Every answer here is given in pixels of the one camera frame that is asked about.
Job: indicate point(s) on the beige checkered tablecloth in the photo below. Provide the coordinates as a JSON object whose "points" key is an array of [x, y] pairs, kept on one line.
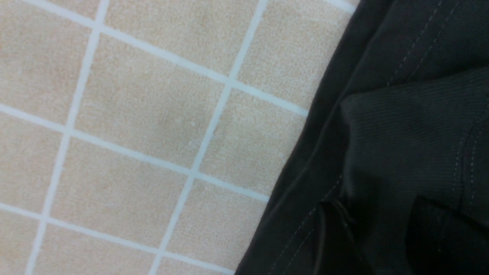
{"points": [[144, 137]]}

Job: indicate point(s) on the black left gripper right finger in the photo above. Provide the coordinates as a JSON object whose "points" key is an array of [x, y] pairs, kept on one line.
{"points": [[443, 241]]}

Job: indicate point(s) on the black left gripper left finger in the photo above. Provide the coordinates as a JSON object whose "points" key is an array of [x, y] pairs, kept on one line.
{"points": [[335, 249]]}

